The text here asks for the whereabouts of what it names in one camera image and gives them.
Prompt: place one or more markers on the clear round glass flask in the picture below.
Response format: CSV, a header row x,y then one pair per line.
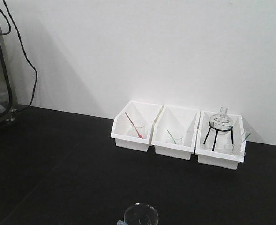
x,y
221,121

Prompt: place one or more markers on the left white plastic bin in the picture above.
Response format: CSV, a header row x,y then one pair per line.
x,y
122,130

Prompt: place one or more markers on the white plastic bin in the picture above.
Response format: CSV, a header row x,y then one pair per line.
x,y
218,157
122,130
176,119

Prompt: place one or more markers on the right white plastic bin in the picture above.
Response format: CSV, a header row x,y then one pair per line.
x,y
218,157

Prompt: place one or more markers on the small beaker in middle bin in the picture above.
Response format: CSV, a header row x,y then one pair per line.
x,y
178,137

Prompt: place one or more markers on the small beaker in right bin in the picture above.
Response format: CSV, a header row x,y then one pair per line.
x,y
229,148

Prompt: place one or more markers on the clear glass beaker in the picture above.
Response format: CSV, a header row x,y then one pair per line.
x,y
140,214

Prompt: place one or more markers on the middle white plastic bin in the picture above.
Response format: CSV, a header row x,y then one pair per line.
x,y
176,119

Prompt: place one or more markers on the small beaker in left bin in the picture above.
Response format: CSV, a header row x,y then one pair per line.
x,y
139,130

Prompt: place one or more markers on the black tripod stand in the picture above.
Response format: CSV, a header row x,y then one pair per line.
x,y
218,130

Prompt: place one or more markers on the small beaker in bin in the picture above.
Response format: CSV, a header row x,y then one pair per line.
x,y
178,137
229,148
139,130

